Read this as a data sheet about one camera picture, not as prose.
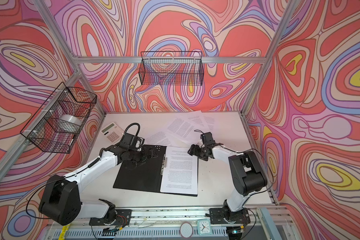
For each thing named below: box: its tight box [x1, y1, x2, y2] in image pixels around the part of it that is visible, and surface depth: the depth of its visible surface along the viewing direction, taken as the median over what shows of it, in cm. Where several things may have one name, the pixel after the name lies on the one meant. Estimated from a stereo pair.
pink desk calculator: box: [100, 122, 124, 144], surface depth 107 cm
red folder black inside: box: [113, 144, 198, 197], surface depth 86 cm
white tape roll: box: [59, 114, 82, 126], surface depth 75 cm
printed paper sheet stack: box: [143, 110, 217, 147], surface depth 113 cm
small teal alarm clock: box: [197, 218, 212, 236], surface depth 70 cm
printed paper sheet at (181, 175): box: [160, 146, 198, 195], surface depth 90 cm
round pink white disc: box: [179, 222, 194, 239], surface depth 67 cm
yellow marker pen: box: [58, 224, 70, 240], surface depth 69 cm
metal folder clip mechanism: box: [160, 154, 168, 176], surface depth 93 cm
